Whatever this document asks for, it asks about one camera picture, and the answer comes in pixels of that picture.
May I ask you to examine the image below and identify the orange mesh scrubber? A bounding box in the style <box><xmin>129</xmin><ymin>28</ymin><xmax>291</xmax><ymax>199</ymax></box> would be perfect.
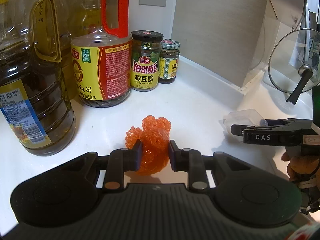
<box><xmin>125</xmin><ymin>115</ymin><xmax>171</xmax><ymax>176</ymax></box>

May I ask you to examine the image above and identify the clear plastic box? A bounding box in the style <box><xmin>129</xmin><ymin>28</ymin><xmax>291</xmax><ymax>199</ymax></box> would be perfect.
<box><xmin>219</xmin><ymin>109</ymin><xmax>268</xmax><ymax>135</ymax></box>

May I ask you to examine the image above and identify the person right hand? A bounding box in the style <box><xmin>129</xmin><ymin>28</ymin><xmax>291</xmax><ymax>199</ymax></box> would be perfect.
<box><xmin>281</xmin><ymin>151</ymin><xmax>319</xmax><ymax>181</ymax></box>

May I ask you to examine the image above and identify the glass pot lid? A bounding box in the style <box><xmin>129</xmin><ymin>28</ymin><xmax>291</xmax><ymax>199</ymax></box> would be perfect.
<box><xmin>268</xmin><ymin>28</ymin><xmax>319</xmax><ymax>105</ymax></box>

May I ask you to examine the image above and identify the dark oil bottle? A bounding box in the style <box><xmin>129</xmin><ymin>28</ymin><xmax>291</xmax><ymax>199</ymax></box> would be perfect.
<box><xmin>1</xmin><ymin>0</ymin><xmax>76</xmax><ymax>156</ymax></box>

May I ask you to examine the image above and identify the small checkered lid jar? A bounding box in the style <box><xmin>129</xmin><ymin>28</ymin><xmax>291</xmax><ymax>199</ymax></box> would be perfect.
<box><xmin>159</xmin><ymin>39</ymin><xmax>180</xmax><ymax>83</ymax></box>

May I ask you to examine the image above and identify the tall soybean paste jar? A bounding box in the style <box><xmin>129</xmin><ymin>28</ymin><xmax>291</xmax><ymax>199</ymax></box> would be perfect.
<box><xmin>131</xmin><ymin>30</ymin><xmax>163</xmax><ymax>92</ymax></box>

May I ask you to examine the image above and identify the soy sauce bottle red handle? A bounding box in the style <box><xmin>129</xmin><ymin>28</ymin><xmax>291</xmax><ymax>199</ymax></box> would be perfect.
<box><xmin>71</xmin><ymin>0</ymin><xmax>132</xmax><ymax>108</ymax></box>

